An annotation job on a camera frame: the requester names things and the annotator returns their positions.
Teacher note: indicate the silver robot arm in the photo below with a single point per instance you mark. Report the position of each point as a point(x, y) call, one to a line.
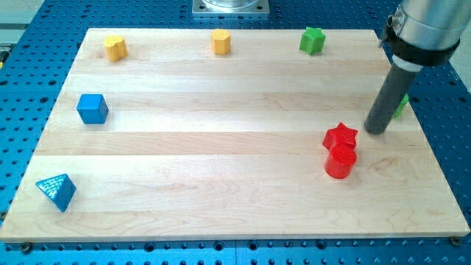
point(425, 32)

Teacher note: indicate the red star block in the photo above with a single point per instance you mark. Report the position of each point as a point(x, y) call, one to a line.
point(340, 135)

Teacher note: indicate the green star block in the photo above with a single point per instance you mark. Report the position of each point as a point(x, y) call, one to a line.
point(312, 40)

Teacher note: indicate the light wooden board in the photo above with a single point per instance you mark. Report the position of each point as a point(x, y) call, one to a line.
point(200, 146)

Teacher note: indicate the yellow hexagon block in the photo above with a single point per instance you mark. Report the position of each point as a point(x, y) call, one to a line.
point(220, 40)

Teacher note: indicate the red cylinder block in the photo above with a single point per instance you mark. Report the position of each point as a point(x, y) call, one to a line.
point(340, 161)

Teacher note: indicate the blue cube block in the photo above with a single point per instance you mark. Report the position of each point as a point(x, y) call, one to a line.
point(92, 108)

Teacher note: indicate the yellow heart block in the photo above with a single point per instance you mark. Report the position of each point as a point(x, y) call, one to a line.
point(115, 47)

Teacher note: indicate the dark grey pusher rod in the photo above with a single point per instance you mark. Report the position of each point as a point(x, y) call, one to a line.
point(391, 94)

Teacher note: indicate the green block behind rod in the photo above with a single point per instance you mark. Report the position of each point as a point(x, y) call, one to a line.
point(401, 106)

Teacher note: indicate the blue pyramid block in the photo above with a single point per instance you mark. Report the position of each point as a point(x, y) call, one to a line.
point(59, 189)

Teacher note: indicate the blue perforated table plate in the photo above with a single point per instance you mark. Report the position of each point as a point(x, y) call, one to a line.
point(41, 59)

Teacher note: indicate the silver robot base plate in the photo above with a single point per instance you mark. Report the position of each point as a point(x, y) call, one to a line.
point(230, 7)

